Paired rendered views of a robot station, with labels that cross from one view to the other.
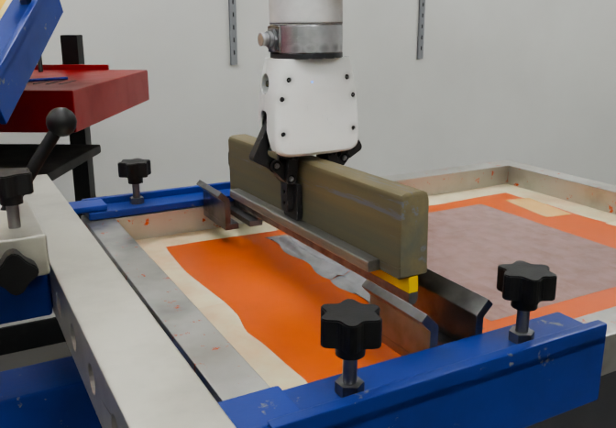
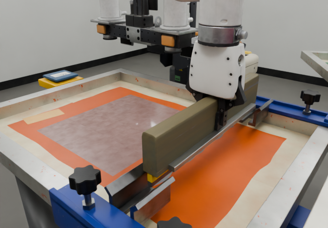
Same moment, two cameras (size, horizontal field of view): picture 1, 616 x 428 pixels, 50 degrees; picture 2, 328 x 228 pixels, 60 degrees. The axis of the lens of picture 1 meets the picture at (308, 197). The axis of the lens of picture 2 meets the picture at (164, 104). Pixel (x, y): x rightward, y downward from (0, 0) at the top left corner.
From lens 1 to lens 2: 1.09 m
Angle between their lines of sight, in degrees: 103
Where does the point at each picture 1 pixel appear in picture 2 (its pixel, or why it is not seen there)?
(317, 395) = (314, 116)
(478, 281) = not seen: hidden behind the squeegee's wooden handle
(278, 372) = (286, 148)
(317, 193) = not seen: hidden behind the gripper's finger
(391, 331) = (261, 116)
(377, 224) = (252, 91)
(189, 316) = (304, 156)
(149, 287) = (298, 179)
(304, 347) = (264, 147)
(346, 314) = (313, 92)
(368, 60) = not seen: outside the picture
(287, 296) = (226, 162)
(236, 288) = (232, 181)
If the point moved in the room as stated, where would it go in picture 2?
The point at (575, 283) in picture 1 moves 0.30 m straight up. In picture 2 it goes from (156, 107) to (155, 5)
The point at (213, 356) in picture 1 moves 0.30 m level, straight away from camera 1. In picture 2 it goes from (318, 141) to (212, 188)
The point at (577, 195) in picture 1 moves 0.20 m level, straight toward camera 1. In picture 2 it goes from (34, 104) to (99, 104)
